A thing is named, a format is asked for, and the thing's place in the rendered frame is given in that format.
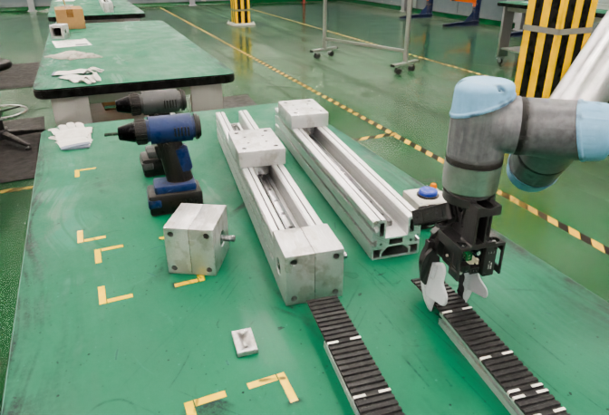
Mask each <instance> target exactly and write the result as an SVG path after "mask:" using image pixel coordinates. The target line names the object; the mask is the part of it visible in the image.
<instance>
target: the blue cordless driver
mask: <svg viewBox="0 0 609 415"><path fill-rule="evenodd" d="M117 130H118V132H112V133H104V136H105V137H108V136H117V135H118V136H119V140H123V141H130V142H137V144H138V145H146V144H148V143H149V142H151V145H152V144H157V145H156V146H154V149H155V151H156V154H157V157H158V159H161V161H162V165H163V168H164V171H165V175H166V177H164V178H156V179H153V185H149V186H148V187H147V198H148V204H149V209H150V213H151V215H152V216H160V215H167V214H173V213H174V212H175V211H176V210H177V208H178V207H179V205H180V204H181V203H189V204H203V194H202V190H201V187H200V185H199V182H198V180H197V179H194V176H193V174H192V172H191V169H192V168H193V166H192V162H191V158H190V156H189V150H188V146H187V144H185V143H182V141H187V140H193V138H195V137H196V139H199V137H201V123H200V118H199V116H198V115H197V114H196V113H193V115H191V116H190V113H181V114H170V115H160V116H149V117H148V119H147V120H145V119H144V118H137V119H134V120H133V122H130V123H127V124H124V125H121V126H120V127H118V128H117ZM203 205H204V204H203Z"/></svg>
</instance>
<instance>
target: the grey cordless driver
mask: <svg viewBox="0 0 609 415"><path fill-rule="evenodd" d="M115 104H116V105H106V106H104V109H108V108H116V110H117V111H118V112H125V113H131V115H132V116H137V115H141V114H142V113H143V114H144V115H149V116H160V115H170V112H178V111H179V110H182V111H184V110H185V109H187V100H186V94H185V92H184V91H182V89H179V90H178V91H177V89H167V90H156V91H146V92H140V94H138V93H137V92H133V93H130V94H129V96H126V97H124V98H121V99H118V100H116V101H115ZM149 116H148V117H149ZM148 117H147V119H148ZM156 145H157V144H155V145H148V146H146V147H145V150H146V151H143V152H141V153H140V164H141V167H142V170H143V173H144V176H145V177H152V176H158V175H165V171H164V168H163V165H162V161H161V159H158V157H157V154H156V151H155V149H154V146H156Z"/></svg>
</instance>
